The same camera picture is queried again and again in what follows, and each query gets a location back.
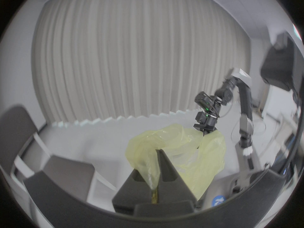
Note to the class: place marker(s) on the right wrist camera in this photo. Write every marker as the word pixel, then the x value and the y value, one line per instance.
pixel 205 100

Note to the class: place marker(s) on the yellow plastic bag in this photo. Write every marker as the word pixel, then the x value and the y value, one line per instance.
pixel 190 151

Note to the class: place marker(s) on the white curtain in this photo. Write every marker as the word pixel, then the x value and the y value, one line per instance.
pixel 142 56

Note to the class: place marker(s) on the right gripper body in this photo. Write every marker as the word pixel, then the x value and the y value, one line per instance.
pixel 206 121

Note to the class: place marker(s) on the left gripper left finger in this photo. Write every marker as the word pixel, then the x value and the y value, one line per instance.
pixel 129 193

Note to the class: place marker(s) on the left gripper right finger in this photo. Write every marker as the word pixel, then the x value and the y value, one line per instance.
pixel 169 172

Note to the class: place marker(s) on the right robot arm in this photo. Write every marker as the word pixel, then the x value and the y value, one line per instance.
pixel 246 103

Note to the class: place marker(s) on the grey chair with white frame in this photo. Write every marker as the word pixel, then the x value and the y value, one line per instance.
pixel 68 172

